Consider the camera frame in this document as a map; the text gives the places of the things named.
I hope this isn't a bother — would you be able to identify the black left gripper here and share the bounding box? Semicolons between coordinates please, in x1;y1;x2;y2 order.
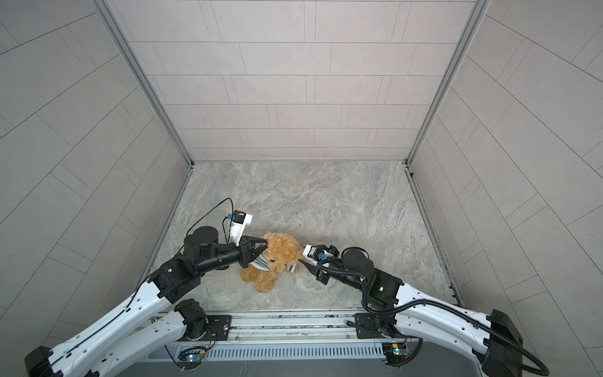
194;236;272;276

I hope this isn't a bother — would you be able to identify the blue white striped knit sweater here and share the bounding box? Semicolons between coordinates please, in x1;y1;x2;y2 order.
251;255;297;273

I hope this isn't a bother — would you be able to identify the brown plush teddy bear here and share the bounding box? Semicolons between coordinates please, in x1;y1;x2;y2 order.
240;232;303;293

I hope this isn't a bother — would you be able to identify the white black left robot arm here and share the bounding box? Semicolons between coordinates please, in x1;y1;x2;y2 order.
24;226;268;376

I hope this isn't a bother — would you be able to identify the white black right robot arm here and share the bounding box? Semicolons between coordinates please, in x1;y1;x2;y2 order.
301;245;523;376

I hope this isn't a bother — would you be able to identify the right green circuit board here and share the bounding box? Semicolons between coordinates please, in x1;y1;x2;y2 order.
382;343;408;367

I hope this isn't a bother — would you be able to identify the green circuit board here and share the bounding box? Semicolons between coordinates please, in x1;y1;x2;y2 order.
382;343;408;367
177;346;208;371

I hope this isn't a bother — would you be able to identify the left green circuit board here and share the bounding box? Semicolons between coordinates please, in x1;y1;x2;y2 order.
177;346;208;371

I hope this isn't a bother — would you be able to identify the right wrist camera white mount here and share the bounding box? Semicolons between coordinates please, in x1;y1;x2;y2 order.
302;244;334;266

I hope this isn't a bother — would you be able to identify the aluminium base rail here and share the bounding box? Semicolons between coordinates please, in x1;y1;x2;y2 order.
98;307;481;377

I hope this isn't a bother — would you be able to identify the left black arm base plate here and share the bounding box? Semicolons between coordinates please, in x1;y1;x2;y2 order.
200;315;232;342

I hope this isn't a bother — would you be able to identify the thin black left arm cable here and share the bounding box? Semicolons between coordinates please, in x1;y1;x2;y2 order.
46;197;236;364

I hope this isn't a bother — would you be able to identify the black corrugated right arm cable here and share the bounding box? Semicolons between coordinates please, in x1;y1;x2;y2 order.
310;247;551;377

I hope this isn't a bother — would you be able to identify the left aluminium corner post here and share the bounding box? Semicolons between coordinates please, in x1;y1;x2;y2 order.
90;0;194;168

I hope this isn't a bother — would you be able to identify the aluminium corner post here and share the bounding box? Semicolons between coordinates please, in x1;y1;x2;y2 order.
90;0;194;168
406;0;490;170

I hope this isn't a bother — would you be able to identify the right aluminium corner post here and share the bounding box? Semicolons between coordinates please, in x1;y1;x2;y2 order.
406;0;490;170

